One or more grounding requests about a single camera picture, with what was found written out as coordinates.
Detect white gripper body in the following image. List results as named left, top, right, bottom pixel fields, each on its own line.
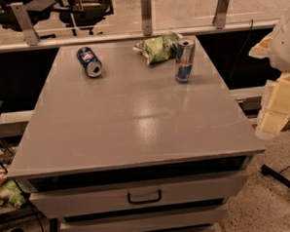
left=269, top=7, right=290, bottom=72

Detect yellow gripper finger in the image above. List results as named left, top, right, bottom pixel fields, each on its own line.
left=249, top=33, right=272, bottom=59
left=255, top=72, right=290, bottom=140

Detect blue pepsi can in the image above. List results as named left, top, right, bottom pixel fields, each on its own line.
left=77, top=47, right=102, bottom=78

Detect red bull can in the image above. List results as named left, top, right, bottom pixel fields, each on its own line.
left=175, top=37, right=196, bottom=83

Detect black stand leg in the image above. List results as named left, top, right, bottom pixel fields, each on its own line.
left=261, top=165, right=290, bottom=189

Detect green chip bag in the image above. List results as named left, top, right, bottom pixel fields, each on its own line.
left=133, top=32, right=182, bottom=65

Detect grey drawer cabinet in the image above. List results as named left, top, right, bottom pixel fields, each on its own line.
left=9, top=42, right=264, bottom=232

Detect black office chair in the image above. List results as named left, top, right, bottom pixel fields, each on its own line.
left=0, top=0, right=113, bottom=36

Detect middle grey drawer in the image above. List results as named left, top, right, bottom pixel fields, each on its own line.
left=60, top=205, right=228, bottom=232

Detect snack bags on floor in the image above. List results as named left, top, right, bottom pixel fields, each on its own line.
left=0, top=168, right=25, bottom=209

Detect aluminium rail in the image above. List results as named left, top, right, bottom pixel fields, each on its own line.
left=0, top=19, right=278, bottom=54

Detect right metal bracket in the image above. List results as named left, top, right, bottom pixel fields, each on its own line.
left=212, top=0, right=230, bottom=29

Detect metal bracket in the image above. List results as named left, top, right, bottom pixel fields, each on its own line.
left=212, top=0, right=230, bottom=29
left=11, top=2, right=40, bottom=46
left=141, top=0, right=153, bottom=36

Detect middle metal bracket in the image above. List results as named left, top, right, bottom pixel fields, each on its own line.
left=141, top=0, right=153, bottom=36

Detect left metal bracket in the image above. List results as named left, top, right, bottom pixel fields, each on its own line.
left=11, top=2, right=40, bottom=46

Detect black cable on floor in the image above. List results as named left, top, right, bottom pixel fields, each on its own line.
left=0, top=152, right=49, bottom=232

